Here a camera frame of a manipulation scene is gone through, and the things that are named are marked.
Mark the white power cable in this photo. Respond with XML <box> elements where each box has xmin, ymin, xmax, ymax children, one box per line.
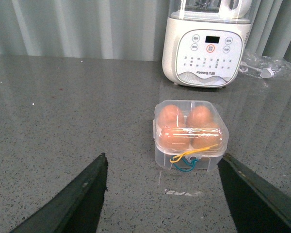
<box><xmin>239</xmin><ymin>62</ymin><xmax>275</xmax><ymax>78</ymax></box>

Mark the white Joyoung blender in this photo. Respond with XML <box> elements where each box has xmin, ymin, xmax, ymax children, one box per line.
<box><xmin>162</xmin><ymin>0</ymin><xmax>257</xmax><ymax>88</ymax></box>

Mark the teal rubber band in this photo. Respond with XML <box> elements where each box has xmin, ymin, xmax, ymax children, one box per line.
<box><xmin>173</xmin><ymin>158</ymin><xmax>199</xmax><ymax>172</ymax></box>

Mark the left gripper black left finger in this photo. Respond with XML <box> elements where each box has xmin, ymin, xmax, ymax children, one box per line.
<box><xmin>12</xmin><ymin>153</ymin><xmax>108</xmax><ymax>233</ymax></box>

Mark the yellow rubber band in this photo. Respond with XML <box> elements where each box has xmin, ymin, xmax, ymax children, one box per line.
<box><xmin>169</xmin><ymin>144</ymin><xmax>218</xmax><ymax>164</ymax></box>

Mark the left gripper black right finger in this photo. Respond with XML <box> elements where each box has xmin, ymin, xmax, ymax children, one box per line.
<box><xmin>218</xmin><ymin>153</ymin><xmax>291</xmax><ymax>233</ymax></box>

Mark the clear plastic egg box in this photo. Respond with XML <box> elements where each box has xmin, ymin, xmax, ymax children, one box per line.
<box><xmin>153</xmin><ymin>100</ymin><xmax>229</xmax><ymax>171</ymax></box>

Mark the grey curtain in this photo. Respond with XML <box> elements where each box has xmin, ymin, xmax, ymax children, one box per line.
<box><xmin>0</xmin><ymin>0</ymin><xmax>291</xmax><ymax>63</ymax></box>

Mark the clear plastic bag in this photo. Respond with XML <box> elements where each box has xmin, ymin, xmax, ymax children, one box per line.
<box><xmin>239</xmin><ymin>49</ymin><xmax>291</xmax><ymax>79</ymax></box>

